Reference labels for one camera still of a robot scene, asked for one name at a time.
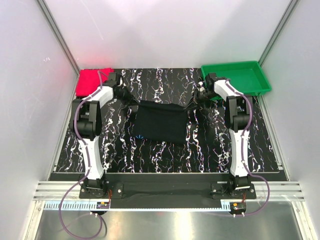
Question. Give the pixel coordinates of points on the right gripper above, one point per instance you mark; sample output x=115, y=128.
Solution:
x=195, y=103

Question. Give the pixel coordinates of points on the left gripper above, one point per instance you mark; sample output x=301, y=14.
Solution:
x=130, y=99

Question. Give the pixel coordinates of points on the black t shirt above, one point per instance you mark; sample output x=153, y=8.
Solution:
x=161, y=122

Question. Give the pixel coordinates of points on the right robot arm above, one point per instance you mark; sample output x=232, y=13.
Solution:
x=238, y=117

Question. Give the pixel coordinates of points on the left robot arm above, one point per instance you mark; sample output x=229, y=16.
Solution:
x=86, y=123

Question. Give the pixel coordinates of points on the folded red t shirt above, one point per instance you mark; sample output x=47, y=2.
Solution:
x=89, y=81

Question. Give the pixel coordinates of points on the green plastic bin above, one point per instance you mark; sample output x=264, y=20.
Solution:
x=246, y=76

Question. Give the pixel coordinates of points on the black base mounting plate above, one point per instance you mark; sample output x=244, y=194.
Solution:
x=165, y=202

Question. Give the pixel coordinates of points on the shiny steel front plate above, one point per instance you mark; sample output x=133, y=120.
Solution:
x=276, y=222

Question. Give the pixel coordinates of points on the aluminium frame post left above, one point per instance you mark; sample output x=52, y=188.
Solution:
x=57, y=33

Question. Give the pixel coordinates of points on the aluminium frame post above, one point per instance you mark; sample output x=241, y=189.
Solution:
x=57, y=33
x=288, y=12

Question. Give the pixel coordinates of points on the white slotted cable duct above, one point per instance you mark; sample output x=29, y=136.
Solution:
x=96, y=206

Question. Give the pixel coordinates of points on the aluminium frame post right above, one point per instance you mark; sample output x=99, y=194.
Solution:
x=288, y=12

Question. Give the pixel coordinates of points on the aluminium front rail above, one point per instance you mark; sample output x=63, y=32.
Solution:
x=278, y=190

